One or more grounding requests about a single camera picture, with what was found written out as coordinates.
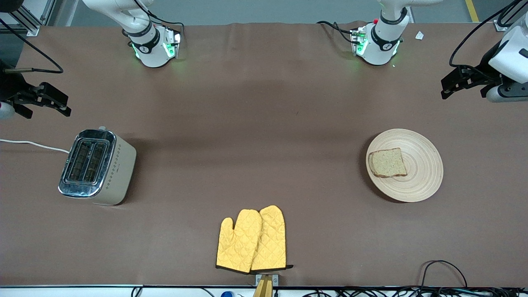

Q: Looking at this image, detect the round wooden plate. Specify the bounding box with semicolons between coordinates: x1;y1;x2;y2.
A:
365;128;444;203

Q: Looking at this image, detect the brown bread slice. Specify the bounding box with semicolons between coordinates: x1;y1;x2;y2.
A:
368;148;408;179

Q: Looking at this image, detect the cream and chrome toaster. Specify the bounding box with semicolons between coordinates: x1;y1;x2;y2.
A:
58;126;137;206

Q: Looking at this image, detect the metal mounting plate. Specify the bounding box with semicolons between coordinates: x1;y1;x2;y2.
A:
255;273;279;287

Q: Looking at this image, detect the brown table cover mat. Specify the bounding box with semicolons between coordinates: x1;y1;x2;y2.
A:
0;21;528;288

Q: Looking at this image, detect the yellow quilted oven mitt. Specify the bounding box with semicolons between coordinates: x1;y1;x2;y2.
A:
216;209;263;274
250;205;293;271

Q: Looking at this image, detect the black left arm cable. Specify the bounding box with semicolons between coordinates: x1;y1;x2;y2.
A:
449;0;528;81

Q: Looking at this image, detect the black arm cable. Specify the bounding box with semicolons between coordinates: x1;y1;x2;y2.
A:
449;0;528;81
0;19;64;75

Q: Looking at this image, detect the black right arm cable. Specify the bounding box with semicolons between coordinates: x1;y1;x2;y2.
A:
0;19;64;75

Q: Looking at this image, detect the white toaster power cable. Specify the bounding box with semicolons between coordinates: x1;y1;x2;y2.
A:
0;139;70;154

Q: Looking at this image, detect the aluminium frame profile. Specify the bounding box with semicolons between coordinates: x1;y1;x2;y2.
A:
0;0;64;37

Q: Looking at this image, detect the right arm base connector bracket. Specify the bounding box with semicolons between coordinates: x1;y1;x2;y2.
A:
163;26;185;59

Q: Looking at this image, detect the black right base cable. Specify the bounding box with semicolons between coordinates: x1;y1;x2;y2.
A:
134;0;185;30

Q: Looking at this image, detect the black base cable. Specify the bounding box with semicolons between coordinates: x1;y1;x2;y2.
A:
317;21;356;44
134;0;185;30

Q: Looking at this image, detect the black left base cable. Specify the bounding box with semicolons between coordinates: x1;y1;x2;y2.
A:
317;21;356;44

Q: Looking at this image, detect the black looped cable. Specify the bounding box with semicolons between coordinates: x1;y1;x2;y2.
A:
420;260;469;289

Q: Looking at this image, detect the black cable bundle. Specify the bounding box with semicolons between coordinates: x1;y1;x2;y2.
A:
301;287;528;297

